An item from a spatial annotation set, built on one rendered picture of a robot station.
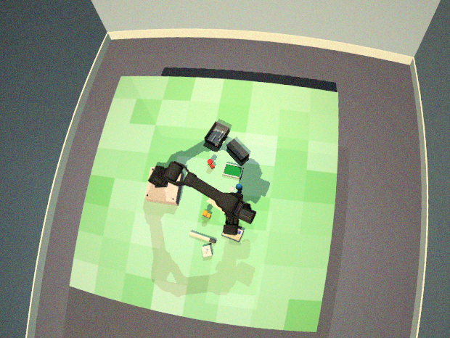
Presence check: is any beige stamp pad tin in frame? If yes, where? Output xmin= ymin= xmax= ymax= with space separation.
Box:
xmin=221 ymin=228 xmax=244 ymax=242

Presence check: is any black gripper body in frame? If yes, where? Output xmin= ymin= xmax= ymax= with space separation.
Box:
xmin=223 ymin=192 xmax=243 ymax=236

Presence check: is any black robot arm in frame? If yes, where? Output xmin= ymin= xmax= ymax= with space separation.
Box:
xmin=148 ymin=161 xmax=256 ymax=224

